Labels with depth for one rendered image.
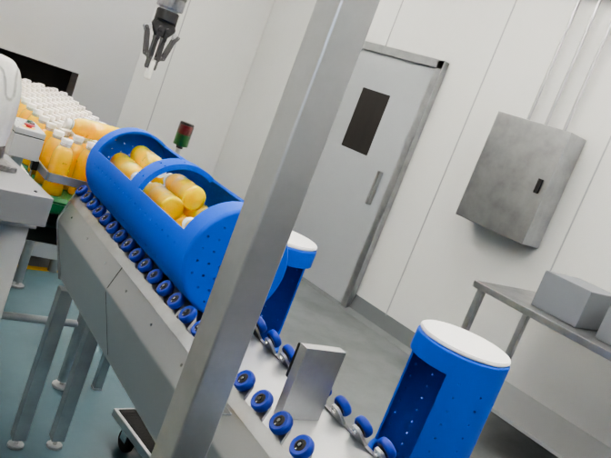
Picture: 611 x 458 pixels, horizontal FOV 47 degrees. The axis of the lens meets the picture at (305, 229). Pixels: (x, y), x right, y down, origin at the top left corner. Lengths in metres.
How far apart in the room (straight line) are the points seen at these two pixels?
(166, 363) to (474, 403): 0.87
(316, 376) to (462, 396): 0.71
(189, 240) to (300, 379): 0.45
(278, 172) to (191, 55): 6.51
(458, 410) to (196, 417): 1.09
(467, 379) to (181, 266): 0.85
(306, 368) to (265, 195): 0.49
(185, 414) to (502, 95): 4.71
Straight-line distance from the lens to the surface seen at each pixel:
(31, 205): 1.80
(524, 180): 4.99
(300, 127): 0.96
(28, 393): 2.69
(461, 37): 5.94
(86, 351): 2.66
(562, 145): 4.92
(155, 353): 1.69
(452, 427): 2.05
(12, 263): 1.97
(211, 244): 1.63
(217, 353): 1.03
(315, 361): 1.37
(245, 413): 1.38
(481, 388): 2.03
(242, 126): 7.67
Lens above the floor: 1.51
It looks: 10 degrees down
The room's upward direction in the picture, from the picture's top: 21 degrees clockwise
